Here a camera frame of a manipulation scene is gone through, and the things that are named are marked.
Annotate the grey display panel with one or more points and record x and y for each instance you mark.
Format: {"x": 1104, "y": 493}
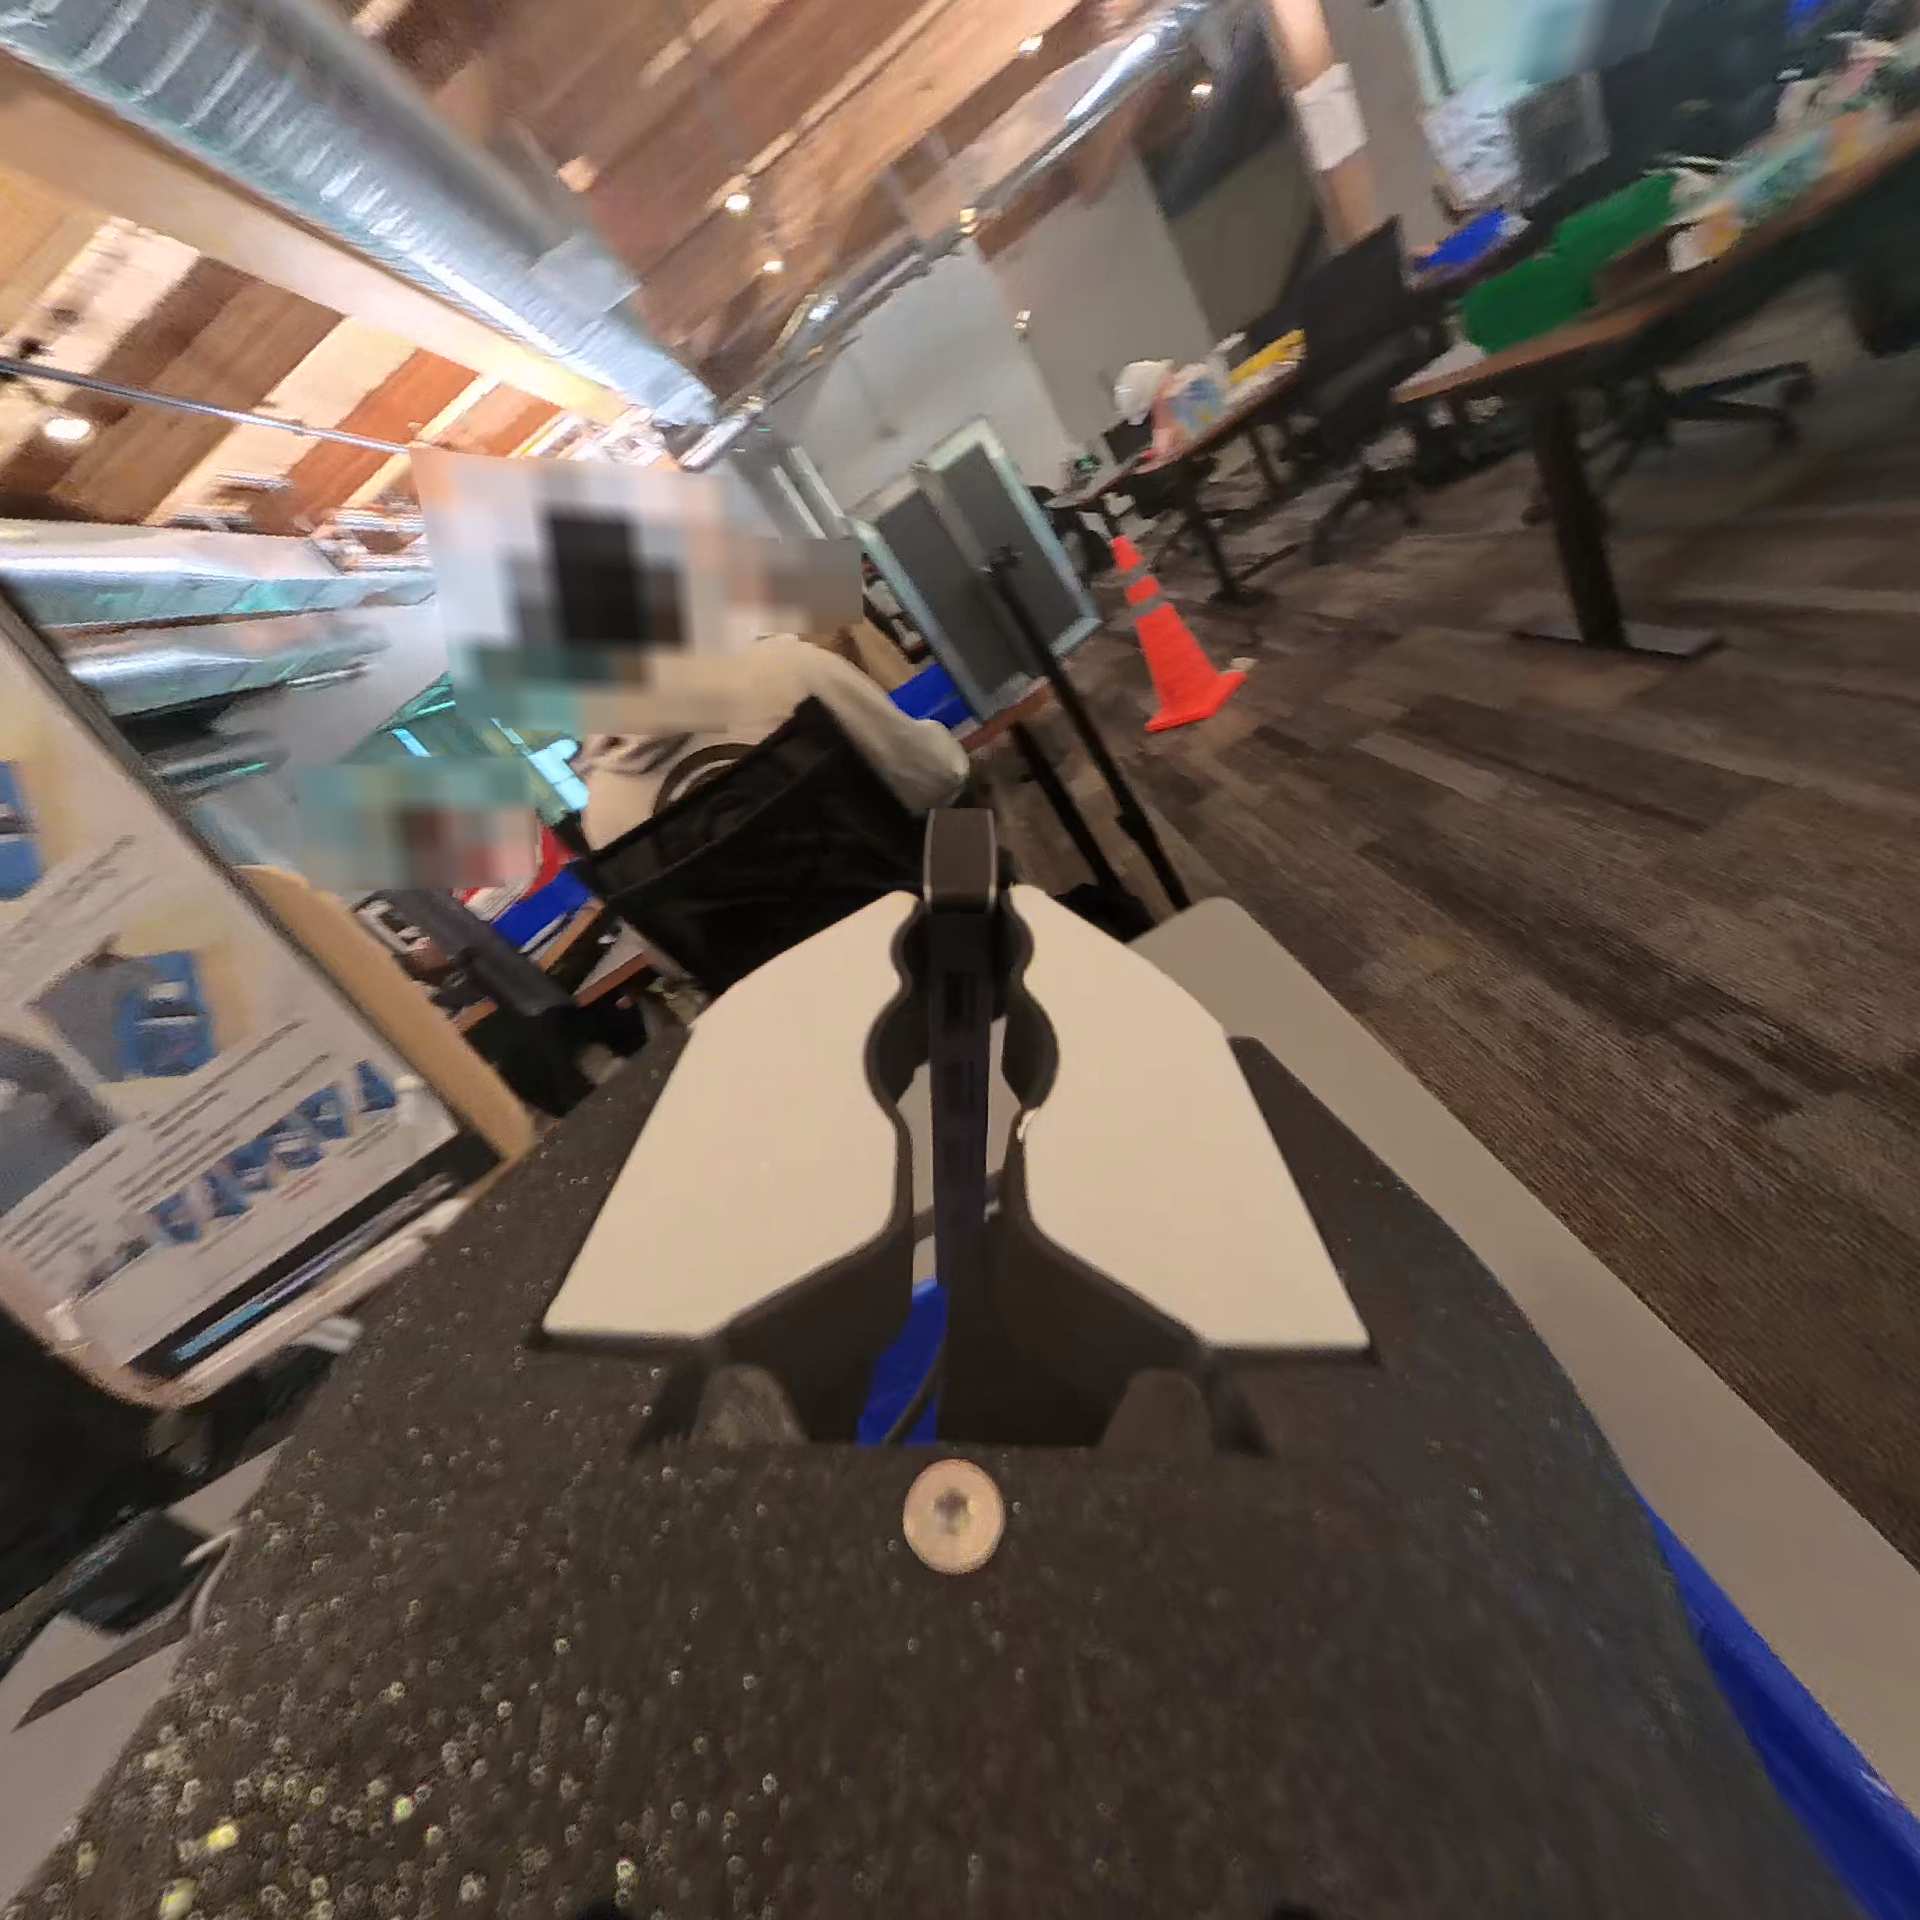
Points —
{"x": 1037, "y": 541}
{"x": 915, "y": 600}

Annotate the blue plastic bin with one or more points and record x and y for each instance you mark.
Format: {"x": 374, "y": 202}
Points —
{"x": 1800, "y": 1724}

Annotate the orange traffic cone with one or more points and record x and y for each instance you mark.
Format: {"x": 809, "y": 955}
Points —
{"x": 1175, "y": 660}

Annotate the printed instruction sheet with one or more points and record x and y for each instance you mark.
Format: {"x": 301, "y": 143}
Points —
{"x": 179, "y": 1079}

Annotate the wooden top desk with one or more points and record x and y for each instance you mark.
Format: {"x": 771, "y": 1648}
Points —
{"x": 1770, "y": 249}

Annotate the grey usb hub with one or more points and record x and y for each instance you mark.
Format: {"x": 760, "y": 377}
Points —
{"x": 962, "y": 870}

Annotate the silver ventilation duct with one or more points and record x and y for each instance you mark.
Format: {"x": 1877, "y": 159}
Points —
{"x": 377, "y": 194}
{"x": 179, "y": 586}

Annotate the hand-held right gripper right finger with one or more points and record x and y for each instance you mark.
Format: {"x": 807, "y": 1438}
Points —
{"x": 1168, "y": 1186}

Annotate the black tripod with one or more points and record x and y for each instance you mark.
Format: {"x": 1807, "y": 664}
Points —
{"x": 1077, "y": 749}

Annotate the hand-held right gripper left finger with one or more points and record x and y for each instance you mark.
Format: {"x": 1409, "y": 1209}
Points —
{"x": 734, "y": 1171}

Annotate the wooden clipboard board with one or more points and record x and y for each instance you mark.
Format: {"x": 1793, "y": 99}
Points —
{"x": 450, "y": 1079}

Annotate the stack of green bins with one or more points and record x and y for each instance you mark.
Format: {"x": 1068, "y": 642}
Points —
{"x": 1529, "y": 303}

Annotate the black mesh office chair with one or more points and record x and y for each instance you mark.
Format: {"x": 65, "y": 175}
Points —
{"x": 748, "y": 885}

